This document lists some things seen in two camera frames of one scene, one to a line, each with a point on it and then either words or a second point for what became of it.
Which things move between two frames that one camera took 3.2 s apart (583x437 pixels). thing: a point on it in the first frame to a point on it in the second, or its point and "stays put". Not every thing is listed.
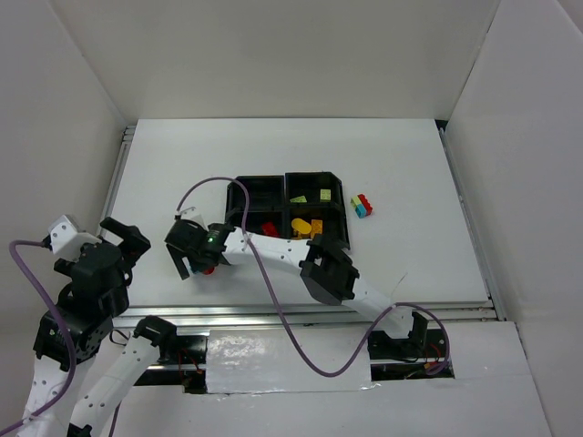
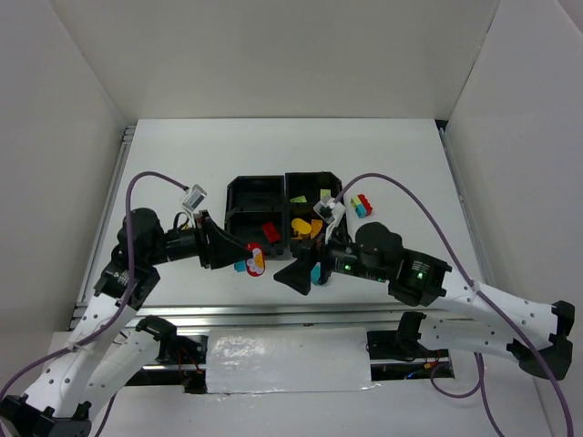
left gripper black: [126, 234] to [203, 241]
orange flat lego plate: [317, 224] stays put
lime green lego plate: [325, 194] stays put
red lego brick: [269, 228] stays put
